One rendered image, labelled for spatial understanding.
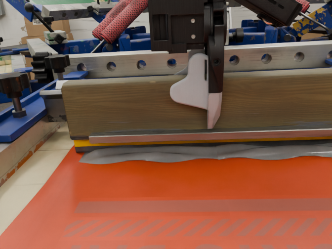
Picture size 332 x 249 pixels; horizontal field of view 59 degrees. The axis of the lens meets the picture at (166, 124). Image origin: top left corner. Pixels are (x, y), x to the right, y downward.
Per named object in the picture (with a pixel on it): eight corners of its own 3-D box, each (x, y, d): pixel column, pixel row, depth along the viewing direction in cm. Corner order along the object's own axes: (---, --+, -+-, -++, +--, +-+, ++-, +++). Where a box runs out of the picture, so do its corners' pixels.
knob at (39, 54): (59, 86, 67) (52, 53, 64) (35, 87, 68) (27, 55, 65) (70, 78, 74) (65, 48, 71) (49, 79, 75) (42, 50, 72)
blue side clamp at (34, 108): (22, 178, 38) (8, 128, 36) (-15, 178, 39) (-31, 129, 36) (90, 104, 66) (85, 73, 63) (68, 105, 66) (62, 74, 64)
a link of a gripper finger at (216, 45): (204, 89, 36) (203, 14, 34) (219, 89, 36) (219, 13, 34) (207, 95, 31) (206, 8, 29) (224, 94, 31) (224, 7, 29)
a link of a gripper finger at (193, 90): (172, 129, 37) (169, 54, 35) (219, 128, 37) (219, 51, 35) (171, 136, 34) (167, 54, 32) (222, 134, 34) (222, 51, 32)
